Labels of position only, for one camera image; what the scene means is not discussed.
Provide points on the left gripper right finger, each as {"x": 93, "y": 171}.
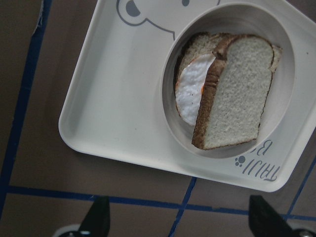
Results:
{"x": 264, "y": 221}

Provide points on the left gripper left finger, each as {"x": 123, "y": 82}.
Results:
{"x": 97, "y": 220}

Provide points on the bread slice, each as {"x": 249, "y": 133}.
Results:
{"x": 227, "y": 117}
{"x": 245, "y": 61}

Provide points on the cream round plate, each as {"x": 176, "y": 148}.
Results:
{"x": 234, "y": 18}

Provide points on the bread slice on plate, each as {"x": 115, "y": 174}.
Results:
{"x": 245, "y": 61}

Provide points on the cream bear tray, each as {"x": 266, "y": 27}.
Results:
{"x": 120, "y": 103}

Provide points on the fried egg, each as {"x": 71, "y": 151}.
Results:
{"x": 188, "y": 89}

